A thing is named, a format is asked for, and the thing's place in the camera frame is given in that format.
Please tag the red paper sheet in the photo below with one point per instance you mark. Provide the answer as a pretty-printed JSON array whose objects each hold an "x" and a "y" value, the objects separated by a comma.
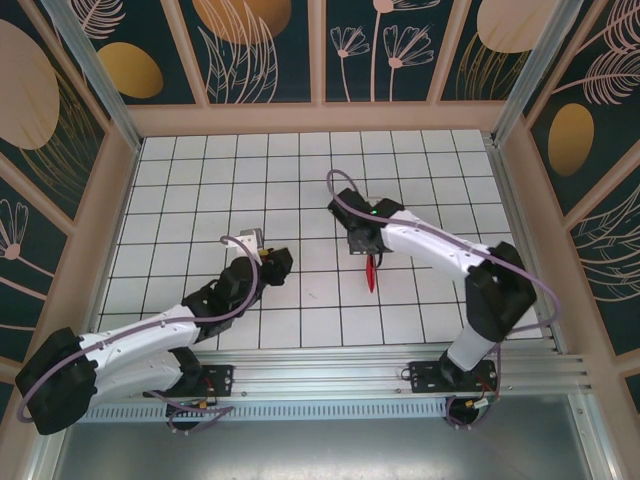
[{"x": 371, "y": 275}]

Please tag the aluminium mounting rail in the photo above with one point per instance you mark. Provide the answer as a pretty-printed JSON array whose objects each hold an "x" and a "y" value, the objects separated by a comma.
[{"x": 320, "y": 372}]

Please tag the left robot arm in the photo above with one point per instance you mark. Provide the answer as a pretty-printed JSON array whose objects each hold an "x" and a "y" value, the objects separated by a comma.
[{"x": 100, "y": 360}]

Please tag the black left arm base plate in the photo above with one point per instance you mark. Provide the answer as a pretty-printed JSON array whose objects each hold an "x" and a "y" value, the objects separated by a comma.
[{"x": 220, "y": 377}]

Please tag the aluminium table side rail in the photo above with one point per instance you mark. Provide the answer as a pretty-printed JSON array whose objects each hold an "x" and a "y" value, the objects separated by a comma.
[{"x": 520, "y": 200}]

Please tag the aluminium frame post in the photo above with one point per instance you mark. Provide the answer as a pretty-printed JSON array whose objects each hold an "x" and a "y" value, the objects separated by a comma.
[
  {"x": 95, "y": 80},
  {"x": 530, "y": 75}
]

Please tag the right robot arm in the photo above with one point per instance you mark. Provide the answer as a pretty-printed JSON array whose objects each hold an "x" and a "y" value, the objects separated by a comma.
[{"x": 480, "y": 280}]

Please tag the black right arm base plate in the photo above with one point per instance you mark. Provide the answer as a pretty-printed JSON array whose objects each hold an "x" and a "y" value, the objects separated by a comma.
[{"x": 425, "y": 377}]

